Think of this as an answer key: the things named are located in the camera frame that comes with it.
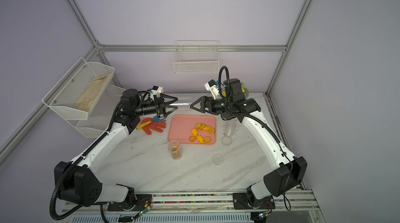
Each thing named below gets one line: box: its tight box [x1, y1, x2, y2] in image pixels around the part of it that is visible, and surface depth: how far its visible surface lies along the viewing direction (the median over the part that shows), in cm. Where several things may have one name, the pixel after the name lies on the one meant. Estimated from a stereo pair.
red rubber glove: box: [140, 117, 167, 135], surface depth 103 cm
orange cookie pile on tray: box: [189, 122, 216, 144], surface depth 98 cm
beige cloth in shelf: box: [73, 73, 111, 113], surface depth 82 cm
